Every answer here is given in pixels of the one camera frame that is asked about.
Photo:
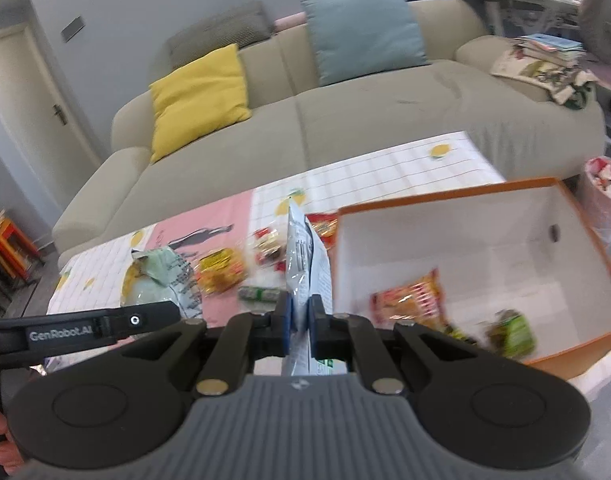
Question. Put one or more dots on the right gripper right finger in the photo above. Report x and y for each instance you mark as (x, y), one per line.
(353, 340)

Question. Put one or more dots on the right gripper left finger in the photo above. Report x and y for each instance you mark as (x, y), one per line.
(247, 338)

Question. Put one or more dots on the Mimi orange snack bag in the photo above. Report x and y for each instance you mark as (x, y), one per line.
(420, 301)

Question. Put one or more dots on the white yellow chips bag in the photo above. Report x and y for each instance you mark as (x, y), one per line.
(161, 274)

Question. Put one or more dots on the green nut snack bag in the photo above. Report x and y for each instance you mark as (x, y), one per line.
(510, 335)

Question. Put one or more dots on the green sausage stick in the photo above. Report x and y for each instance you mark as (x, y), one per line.
(259, 295)

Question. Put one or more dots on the yellow round cracker pack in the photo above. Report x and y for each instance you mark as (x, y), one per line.
(220, 270)

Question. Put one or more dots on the pink white lemon tablecloth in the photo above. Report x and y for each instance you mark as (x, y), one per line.
(93, 279)

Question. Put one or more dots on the red yellow stool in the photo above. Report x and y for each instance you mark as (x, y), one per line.
(18, 255)

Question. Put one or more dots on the small clear red snack pack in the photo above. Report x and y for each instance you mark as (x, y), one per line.
(268, 246)

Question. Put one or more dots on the red cartoon snack bag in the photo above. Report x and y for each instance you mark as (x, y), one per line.
(325, 225)

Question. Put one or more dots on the orange cardboard box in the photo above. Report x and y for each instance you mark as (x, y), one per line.
(523, 245)

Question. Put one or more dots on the beige fabric sofa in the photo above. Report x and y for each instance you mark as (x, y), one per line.
(296, 125)

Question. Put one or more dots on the yellow cushion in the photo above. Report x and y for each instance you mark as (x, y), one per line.
(199, 98)

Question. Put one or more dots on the white door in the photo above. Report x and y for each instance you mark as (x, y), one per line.
(35, 116)

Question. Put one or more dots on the teal cushion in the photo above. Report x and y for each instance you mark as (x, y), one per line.
(355, 38)

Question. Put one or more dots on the pink trash bin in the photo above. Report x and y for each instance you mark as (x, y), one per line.
(595, 195)

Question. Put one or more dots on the grey knitted cushion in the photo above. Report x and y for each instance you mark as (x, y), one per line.
(242, 25)

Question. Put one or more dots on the pink bolster pillow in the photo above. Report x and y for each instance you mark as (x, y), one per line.
(289, 21)

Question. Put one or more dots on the floral tote bag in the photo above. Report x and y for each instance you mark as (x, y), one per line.
(566, 86)

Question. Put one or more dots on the book stack on sofa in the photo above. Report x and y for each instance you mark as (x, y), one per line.
(556, 50)

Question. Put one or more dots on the grey desk chair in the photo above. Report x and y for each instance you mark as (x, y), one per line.
(594, 22)

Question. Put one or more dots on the grey wall switch plate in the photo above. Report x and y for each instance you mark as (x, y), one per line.
(72, 29)

